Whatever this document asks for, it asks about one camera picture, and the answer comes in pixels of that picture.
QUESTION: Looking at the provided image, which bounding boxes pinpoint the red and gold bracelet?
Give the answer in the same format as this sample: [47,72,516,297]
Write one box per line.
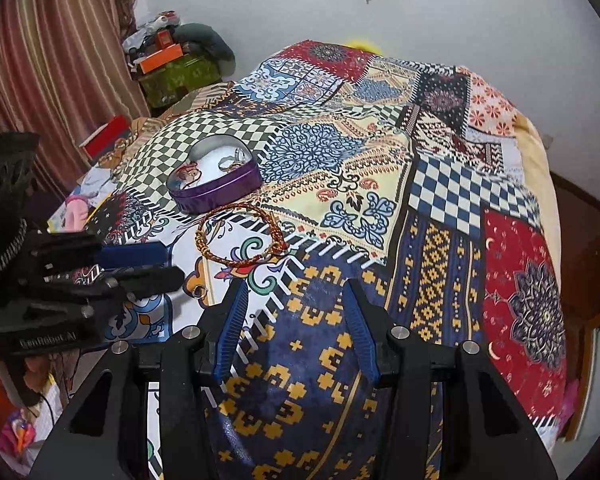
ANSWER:
[195,201,287,267]

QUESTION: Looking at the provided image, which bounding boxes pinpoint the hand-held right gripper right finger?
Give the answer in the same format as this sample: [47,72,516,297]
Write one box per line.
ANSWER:
[341,278,561,480]

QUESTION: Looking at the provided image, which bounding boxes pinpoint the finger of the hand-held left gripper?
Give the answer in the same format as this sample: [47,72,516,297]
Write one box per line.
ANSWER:
[29,232,167,280]
[29,266,185,322]

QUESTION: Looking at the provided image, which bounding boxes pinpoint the dark grey cushion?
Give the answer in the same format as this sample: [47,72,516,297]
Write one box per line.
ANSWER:
[172,22,237,79]

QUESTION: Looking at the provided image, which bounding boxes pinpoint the red and white box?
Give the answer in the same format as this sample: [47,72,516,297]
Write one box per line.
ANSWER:
[78,113,132,161]

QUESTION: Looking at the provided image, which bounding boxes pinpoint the orange box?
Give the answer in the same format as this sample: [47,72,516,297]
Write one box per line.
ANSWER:
[138,42,185,75]

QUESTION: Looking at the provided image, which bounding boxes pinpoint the pile of clutter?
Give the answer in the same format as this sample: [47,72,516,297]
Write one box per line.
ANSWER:
[122,10,184,61]

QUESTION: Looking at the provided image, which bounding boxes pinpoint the striped brown curtain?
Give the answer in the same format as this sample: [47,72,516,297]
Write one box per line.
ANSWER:
[0,0,154,202]

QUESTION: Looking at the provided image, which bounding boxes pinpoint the pink soft item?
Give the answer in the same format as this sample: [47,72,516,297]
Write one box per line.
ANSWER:
[64,195,89,227]

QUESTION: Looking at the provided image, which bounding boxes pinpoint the beaded bracelet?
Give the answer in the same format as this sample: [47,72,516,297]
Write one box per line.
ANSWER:
[174,166,202,190]

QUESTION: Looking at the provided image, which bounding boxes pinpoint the wooden wardrobe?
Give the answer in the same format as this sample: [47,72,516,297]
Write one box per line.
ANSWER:
[562,240,600,444]

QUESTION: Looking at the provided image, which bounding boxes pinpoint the purple heart-shaped tin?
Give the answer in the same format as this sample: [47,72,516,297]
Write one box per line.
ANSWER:
[166,133,262,215]

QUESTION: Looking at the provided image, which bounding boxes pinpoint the patchwork printed blanket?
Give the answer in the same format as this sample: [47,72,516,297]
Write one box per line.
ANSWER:
[55,39,569,480]

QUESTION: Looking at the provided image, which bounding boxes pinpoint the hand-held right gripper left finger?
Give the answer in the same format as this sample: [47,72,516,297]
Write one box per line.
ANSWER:
[30,277,253,480]

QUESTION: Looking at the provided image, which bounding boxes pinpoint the cream bed sheet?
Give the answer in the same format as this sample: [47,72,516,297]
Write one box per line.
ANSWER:
[510,110,565,443]

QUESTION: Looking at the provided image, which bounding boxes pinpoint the yellow round object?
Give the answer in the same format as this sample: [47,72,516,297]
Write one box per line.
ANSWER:
[340,37,382,54]

